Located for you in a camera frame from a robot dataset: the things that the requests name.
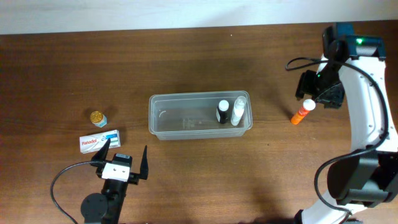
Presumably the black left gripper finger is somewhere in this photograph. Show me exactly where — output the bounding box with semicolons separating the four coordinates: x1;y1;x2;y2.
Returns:
139;146;149;180
91;139;111;162

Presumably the white Panadol box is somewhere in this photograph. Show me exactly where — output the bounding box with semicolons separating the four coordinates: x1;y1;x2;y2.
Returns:
80;129;121;154

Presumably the orange bottle white cap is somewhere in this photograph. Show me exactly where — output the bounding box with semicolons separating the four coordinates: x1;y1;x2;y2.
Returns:
290;99;316;125

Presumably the white spray bottle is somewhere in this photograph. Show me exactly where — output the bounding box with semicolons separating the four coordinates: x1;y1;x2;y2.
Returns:
231;96;247;126

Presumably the dark brown medicine bottle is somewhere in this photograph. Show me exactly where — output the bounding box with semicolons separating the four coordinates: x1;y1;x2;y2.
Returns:
216;100;229;124

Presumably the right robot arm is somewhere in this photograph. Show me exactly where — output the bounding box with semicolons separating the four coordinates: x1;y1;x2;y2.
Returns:
294;23;397;223

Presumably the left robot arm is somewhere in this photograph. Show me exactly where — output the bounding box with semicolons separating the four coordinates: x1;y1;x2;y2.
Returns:
80;140;149;224

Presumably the clear plastic container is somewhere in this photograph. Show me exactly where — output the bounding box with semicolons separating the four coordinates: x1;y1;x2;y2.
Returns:
149;90;253;140

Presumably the small gold-lid jar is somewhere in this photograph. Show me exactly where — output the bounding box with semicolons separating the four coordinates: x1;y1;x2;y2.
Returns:
90;111;107;128

